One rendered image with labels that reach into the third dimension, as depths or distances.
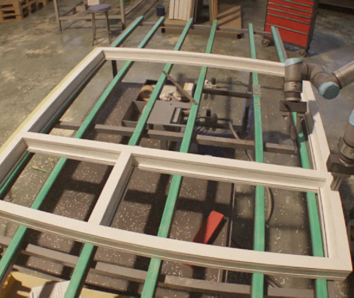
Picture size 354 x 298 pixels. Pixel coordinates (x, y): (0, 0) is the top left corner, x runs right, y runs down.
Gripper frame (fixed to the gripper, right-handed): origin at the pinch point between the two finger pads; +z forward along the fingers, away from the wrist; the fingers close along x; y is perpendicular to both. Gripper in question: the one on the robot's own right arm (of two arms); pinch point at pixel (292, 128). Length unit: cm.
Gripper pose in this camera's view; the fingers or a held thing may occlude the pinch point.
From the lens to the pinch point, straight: 154.9
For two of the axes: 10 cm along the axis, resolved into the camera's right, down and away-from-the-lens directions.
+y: -2.2, 0.4, -9.8
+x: 9.8, 0.5, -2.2
